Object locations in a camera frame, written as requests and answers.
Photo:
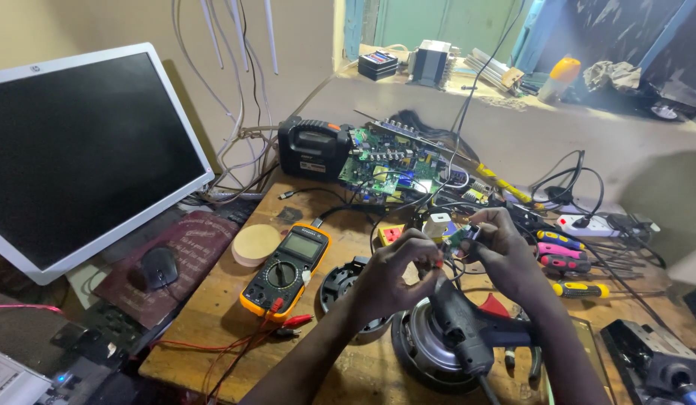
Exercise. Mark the red triangular plastic piece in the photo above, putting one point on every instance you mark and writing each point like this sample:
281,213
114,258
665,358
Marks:
493,307

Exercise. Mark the maroon mouse pad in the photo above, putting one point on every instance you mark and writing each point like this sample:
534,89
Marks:
196,247

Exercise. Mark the black computer mouse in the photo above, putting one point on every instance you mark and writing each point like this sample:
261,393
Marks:
159,267

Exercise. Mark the black metal device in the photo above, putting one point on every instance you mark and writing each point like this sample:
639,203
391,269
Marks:
646,354

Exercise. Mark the black box of batteries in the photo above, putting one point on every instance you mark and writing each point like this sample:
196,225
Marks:
377,64

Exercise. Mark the red and yellow socket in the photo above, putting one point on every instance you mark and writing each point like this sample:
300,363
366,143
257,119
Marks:
390,234

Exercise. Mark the person's right hand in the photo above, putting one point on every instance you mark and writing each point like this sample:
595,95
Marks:
511,259

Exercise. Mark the white power strip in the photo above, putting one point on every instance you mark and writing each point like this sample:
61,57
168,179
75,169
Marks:
584,226

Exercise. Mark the bottle with orange cap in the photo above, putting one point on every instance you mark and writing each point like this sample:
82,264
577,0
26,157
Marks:
560,77

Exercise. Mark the metal transformer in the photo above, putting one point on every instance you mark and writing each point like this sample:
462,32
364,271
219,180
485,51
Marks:
429,63

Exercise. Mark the black round plastic cover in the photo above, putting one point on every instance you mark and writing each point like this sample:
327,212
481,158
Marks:
337,284

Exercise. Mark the round wooden disc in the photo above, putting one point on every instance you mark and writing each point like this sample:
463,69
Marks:
256,243

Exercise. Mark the white framed computer monitor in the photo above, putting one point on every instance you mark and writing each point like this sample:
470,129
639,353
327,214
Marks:
83,152

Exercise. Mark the small green circuit board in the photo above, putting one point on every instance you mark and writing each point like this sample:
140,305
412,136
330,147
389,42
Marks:
457,236

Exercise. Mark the large green circuit board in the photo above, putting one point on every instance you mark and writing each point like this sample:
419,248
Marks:
390,163

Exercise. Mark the bundle of white strips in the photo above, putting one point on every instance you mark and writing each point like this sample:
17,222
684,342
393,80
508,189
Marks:
491,67

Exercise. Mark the person's left hand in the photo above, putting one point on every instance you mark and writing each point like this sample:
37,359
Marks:
384,281

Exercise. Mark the white charger adaptor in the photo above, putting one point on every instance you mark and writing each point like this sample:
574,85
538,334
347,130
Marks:
436,225

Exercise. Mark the yellow and black screwdriver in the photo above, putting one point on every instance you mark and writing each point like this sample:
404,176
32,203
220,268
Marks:
581,289

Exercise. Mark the blue and yellow screwdriver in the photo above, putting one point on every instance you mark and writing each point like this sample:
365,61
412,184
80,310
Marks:
559,239

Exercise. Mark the red and black screwdriver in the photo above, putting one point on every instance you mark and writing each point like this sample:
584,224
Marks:
564,263

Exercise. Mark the red multimeter probe clip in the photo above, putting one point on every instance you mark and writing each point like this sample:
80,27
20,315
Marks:
294,321

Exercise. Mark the white device with blue light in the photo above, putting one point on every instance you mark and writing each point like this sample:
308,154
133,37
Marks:
13,382

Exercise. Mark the yellow digital multimeter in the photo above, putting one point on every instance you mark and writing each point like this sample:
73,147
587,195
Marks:
286,270

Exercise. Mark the black soldering gun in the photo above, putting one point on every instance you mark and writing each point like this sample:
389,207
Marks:
466,326

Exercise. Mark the crumpled grey rag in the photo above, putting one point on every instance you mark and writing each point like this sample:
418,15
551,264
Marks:
612,75

